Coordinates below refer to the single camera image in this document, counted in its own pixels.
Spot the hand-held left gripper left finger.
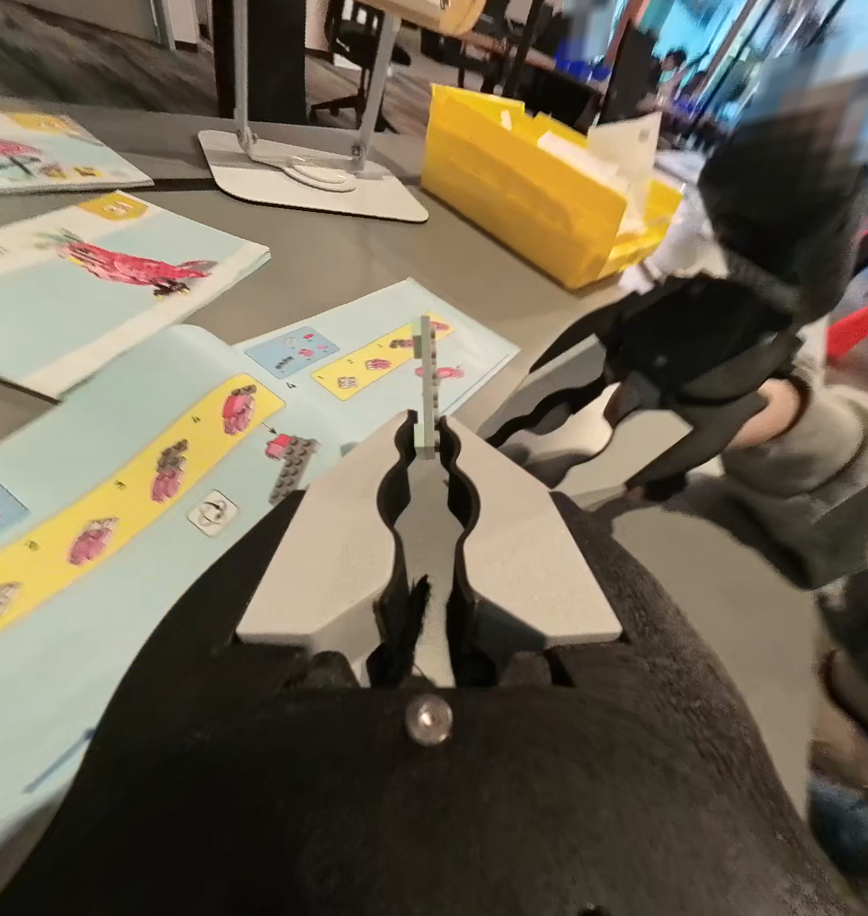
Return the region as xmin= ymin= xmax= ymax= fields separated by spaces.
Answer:
xmin=235 ymin=411 xmax=419 ymax=684

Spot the bird cover instruction booklet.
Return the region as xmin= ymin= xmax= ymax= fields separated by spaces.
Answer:
xmin=0 ymin=189 xmax=272 ymax=402

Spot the pile of white paper bags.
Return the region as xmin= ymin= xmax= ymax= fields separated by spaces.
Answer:
xmin=498 ymin=107 xmax=664 ymax=237

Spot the person's grey sweatshirt torso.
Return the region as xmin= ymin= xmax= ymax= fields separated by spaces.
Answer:
xmin=816 ymin=565 xmax=868 ymax=760

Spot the orange traffic cone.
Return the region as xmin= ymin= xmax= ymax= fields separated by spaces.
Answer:
xmin=826 ymin=297 xmax=868 ymax=366

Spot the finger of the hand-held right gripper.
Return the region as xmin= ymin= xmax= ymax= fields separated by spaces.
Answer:
xmin=505 ymin=401 xmax=696 ymax=502
xmin=485 ymin=338 xmax=624 ymax=439

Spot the long grey brick plate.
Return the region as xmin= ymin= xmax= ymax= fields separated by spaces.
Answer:
xmin=412 ymin=315 xmax=442 ymax=459

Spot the yellow plastic bin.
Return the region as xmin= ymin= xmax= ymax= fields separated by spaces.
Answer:
xmin=421 ymin=82 xmax=685 ymax=291

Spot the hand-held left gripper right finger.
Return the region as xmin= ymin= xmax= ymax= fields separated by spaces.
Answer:
xmin=439 ymin=416 xmax=624 ymax=677

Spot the open instruction booklet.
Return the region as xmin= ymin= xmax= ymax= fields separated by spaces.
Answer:
xmin=0 ymin=278 xmax=522 ymax=824

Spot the person's right hand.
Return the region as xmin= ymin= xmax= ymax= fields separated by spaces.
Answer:
xmin=734 ymin=378 xmax=810 ymax=448

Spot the person's right forearm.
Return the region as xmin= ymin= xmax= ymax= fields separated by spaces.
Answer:
xmin=720 ymin=354 xmax=868 ymax=589

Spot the wooden book stand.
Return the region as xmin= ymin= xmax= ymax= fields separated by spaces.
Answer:
xmin=198 ymin=0 xmax=488 ymax=223

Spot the flamingo cover instruction booklet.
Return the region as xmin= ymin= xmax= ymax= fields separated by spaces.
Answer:
xmin=0 ymin=111 xmax=156 ymax=196

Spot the person's jeans leg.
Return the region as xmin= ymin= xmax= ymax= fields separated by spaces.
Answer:
xmin=809 ymin=776 xmax=868 ymax=877

